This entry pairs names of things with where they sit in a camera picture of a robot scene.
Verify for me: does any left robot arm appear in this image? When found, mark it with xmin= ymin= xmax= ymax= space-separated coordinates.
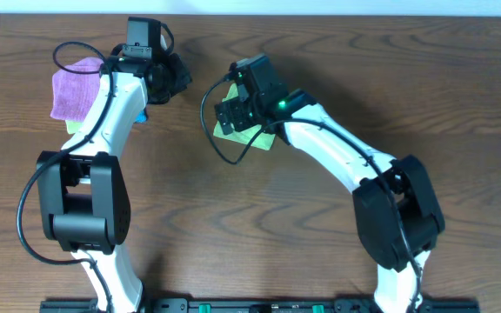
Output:
xmin=35 ymin=53 xmax=191 ymax=312

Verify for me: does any light green cloth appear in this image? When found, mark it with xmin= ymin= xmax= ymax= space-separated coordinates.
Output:
xmin=213 ymin=83 xmax=275 ymax=150

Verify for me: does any folded purple cloth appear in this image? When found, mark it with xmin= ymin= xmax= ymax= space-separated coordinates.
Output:
xmin=50 ymin=57 xmax=103 ymax=122

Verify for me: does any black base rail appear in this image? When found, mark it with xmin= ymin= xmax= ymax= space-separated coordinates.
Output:
xmin=39 ymin=296 xmax=481 ymax=313

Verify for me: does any right black cable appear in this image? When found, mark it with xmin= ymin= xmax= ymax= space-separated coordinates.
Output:
xmin=199 ymin=73 xmax=424 ymax=313

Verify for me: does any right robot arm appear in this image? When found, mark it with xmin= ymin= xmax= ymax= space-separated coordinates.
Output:
xmin=214 ymin=90 xmax=445 ymax=312

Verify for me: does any folded blue cloth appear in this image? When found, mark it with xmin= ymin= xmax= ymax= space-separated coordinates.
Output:
xmin=135 ymin=110 xmax=148 ymax=123

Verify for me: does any folded pale green cloth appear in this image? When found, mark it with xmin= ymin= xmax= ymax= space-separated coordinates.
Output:
xmin=65 ymin=120 xmax=83 ymax=135

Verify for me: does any left black cable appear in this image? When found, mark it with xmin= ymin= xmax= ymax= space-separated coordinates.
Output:
xmin=16 ymin=21 xmax=176 ymax=313

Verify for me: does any black cable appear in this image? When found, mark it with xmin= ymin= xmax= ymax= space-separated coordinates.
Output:
xmin=16 ymin=21 xmax=176 ymax=313
xmin=199 ymin=73 xmax=424 ymax=313

